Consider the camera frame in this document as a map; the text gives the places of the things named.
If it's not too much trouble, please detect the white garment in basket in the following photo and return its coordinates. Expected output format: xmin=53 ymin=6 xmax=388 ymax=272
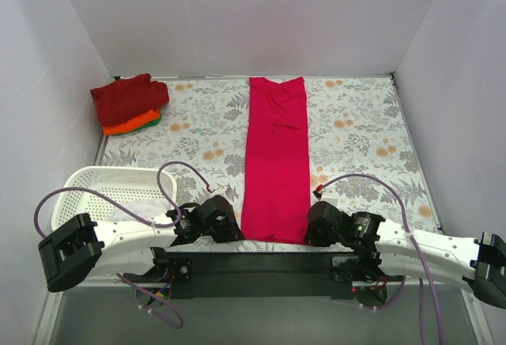
xmin=104 ymin=199 xmax=172 ymax=222

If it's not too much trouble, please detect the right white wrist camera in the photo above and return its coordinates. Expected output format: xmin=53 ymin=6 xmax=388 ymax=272
xmin=312 ymin=184 xmax=339 ymax=207

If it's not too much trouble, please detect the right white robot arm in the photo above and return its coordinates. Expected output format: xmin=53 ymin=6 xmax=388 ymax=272
xmin=304 ymin=201 xmax=505 ymax=309

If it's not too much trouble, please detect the dark red folded shirt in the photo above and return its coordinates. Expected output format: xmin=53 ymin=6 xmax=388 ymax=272
xmin=90 ymin=74 xmax=169 ymax=126

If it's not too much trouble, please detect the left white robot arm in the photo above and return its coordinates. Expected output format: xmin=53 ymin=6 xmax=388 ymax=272
xmin=38 ymin=195 xmax=244 ymax=292

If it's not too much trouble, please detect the pink t shirt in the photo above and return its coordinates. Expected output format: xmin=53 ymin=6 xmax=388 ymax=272
xmin=241 ymin=77 xmax=311 ymax=245

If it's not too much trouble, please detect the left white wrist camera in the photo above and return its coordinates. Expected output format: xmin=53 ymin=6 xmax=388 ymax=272
xmin=211 ymin=184 xmax=230 ymax=199

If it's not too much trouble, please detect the green folded shirt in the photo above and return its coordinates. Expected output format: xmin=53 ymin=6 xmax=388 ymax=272
xmin=146 ymin=114 xmax=161 ymax=127

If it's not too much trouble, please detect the floral tablecloth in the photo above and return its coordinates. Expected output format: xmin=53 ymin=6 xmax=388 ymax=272
xmin=98 ymin=77 xmax=440 ymax=233

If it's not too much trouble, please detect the aluminium frame rail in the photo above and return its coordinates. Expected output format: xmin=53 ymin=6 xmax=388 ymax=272
xmin=36 ymin=277 xmax=493 ymax=344

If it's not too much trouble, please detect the white plastic laundry basket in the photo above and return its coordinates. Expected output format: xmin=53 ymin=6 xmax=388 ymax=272
xmin=51 ymin=166 xmax=177 ymax=230

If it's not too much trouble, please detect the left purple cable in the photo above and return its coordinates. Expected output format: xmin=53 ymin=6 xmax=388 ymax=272
xmin=33 ymin=160 xmax=214 ymax=330

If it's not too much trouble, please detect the orange folded shirt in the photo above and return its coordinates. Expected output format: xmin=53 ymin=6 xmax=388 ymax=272
xmin=102 ymin=109 xmax=160 ymax=135

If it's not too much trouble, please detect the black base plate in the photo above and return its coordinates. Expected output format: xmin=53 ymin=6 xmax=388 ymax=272
xmin=125 ymin=249 xmax=387 ymax=300

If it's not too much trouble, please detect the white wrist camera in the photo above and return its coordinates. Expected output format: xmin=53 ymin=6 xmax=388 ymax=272
xmin=211 ymin=184 xmax=230 ymax=199
xmin=312 ymin=184 xmax=339 ymax=207

